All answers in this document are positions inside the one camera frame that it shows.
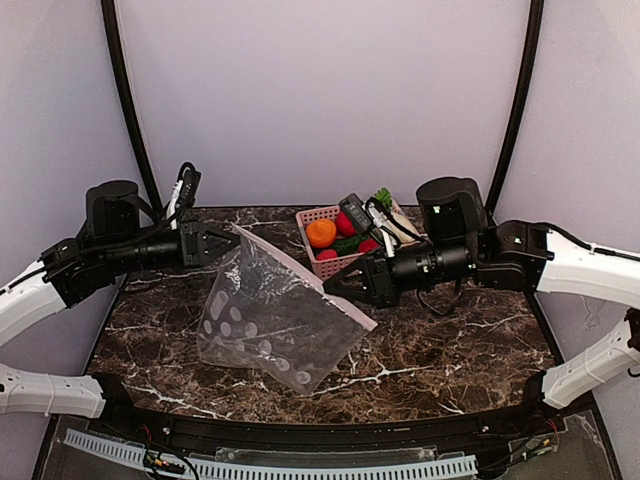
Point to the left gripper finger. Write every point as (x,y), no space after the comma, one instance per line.
(211,235)
(215,250)

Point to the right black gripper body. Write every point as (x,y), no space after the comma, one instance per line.
(378,278)

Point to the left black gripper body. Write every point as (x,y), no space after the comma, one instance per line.
(189,244)

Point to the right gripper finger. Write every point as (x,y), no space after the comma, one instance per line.
(354,279)
(352,294)

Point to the white toy radish with leaves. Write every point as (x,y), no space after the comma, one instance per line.
(402,227)

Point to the clear zip top bag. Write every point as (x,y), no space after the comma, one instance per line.
(266,311)

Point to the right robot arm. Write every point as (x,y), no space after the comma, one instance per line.
(518,256)

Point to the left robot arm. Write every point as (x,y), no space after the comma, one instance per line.
(121,234)

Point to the green toy cucumber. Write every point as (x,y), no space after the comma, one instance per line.
(348,246)

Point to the red toy fruit right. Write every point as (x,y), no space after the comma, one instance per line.
(368,245)

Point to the red toy fruit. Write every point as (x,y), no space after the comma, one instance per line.
(327,254)
(368,245)

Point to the pink perforated plastic basket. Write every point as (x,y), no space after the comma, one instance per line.
(322,269)

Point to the red toy fruit front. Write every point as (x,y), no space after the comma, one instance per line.
(327,254)

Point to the red toy tomato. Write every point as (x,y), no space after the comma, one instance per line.
(344,226)

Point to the orange toy fruit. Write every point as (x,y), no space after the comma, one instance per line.
(321,233)

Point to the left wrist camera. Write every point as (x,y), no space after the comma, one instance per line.
(183,193)

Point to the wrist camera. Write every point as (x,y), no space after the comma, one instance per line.
(183,193)
(368,223)

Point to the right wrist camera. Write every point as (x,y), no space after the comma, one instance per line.
(368,223)

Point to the black front table rail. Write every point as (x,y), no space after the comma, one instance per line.
(485,433)

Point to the white slotted cable duct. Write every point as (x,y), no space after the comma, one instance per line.
(246,464)

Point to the left black frame post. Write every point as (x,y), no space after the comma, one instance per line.
(127,104)

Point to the black frame post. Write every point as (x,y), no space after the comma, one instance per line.
(127,104)
(521,91)

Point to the right black frame post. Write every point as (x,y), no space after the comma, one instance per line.
(521,91)

